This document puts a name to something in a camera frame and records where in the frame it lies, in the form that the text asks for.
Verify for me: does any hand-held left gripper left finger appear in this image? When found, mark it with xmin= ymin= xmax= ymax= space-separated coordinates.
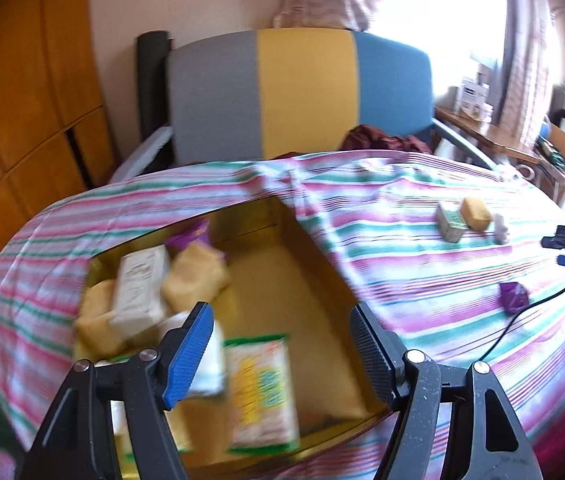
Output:
xmin=20 ymin=301 xmax=216 ymax=480

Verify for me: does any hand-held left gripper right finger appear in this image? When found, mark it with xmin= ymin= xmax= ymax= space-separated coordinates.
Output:
xmin=350 ymin=302 xmax=543 ymax=480

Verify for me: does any yellow sponge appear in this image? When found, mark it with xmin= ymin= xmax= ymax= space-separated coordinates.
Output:
xmin=460 ymin=196 xmax=493 ymax=232
xmin=161 ymin=242 xmax=230 ymax=313

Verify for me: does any green yellow snack packet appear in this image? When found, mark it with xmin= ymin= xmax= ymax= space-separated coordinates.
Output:
xmin=223 ymin=332 xmax=301 ymax=453

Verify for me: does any cream printed carton box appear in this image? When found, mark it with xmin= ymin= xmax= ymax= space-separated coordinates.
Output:
xmin=110 ymin=245 xmax=170 ymax=338

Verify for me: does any gold cardboard box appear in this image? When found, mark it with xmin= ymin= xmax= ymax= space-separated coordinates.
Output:
xmin=72 ymin=195 xmax=393 ymax=480

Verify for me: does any purple packet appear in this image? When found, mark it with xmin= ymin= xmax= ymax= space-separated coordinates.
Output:
xmin=165 ymin=220 xmax=213 ymax=253
xmin=499 ymin=281 xmax=531 ymax=316

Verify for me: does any white crumpled plastic bag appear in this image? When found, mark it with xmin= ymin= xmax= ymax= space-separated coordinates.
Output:
xmin=491 ymin=213 xmax=511 ymax=246

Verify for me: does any striped bedsheet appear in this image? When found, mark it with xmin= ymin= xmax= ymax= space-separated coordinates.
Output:
xmin=0 ymin=149 xmax=565 ymax=480

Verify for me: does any wooden desk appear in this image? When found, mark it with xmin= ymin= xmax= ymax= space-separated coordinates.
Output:
xmin=435 ymin=105 xmax=543 ymax=163

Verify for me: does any small green medicine box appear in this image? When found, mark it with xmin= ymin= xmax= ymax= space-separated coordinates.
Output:
xmin=436 ymin=201 xmax=468 ymax=244

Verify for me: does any white printed box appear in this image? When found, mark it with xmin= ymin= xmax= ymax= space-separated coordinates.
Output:
xmin=453 ymin=77 xmax=493 ymax=121

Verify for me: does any maroon crumpled garment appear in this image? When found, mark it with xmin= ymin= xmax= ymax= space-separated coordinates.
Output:
xmin=339 ymin=124 xmax=433 ymax=155

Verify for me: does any grey yellow blue chair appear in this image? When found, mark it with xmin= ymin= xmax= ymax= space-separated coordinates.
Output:
xmin=107 ymin=29 xmax=496 ymax=186

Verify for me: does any wooden wardrobe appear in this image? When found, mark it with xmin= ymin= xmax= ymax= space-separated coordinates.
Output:
xmin=0 ymin=0 xmax=118 ymax=281

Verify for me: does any black cable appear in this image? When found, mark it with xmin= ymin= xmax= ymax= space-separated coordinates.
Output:
xmin=475 ymin=265 xmax=565 ymax=363

